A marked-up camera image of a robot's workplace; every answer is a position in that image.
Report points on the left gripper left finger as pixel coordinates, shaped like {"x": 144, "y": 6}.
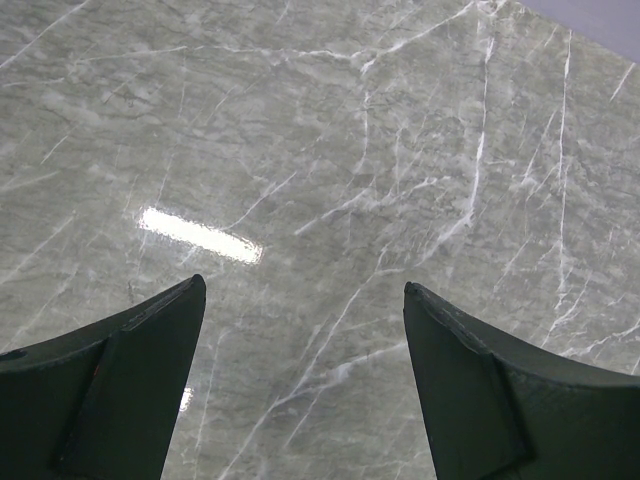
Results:
{"x": 101, "y": 402}

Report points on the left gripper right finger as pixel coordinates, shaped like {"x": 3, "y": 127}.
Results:
{"x": 497, "y": 407}

